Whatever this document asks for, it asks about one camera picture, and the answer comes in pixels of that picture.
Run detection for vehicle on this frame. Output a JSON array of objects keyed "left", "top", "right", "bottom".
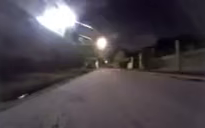
[{"left": 84, "top": 58, "right": 100, "bottom": 70}]

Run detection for bright street lamp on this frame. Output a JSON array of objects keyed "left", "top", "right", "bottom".
[
  {"left": 95, "top": 35, "right": 109, "bottom": 51},
  {"left": 35, "top": 2, "right": 95, "bottom": 37}
]

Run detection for grey asphalt road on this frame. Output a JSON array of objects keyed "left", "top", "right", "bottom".
[{"left": 0, "top": 67, "right": 205, "bottom": 128}]

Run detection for dark trees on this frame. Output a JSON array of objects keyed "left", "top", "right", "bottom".
[{"left": 0, "top": 19, "right": 94, "bottom": 73}]

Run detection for grey pole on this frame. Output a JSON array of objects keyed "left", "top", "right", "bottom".
[{"left": 174, "top": 39, "right": 182, "bottom": 73}]

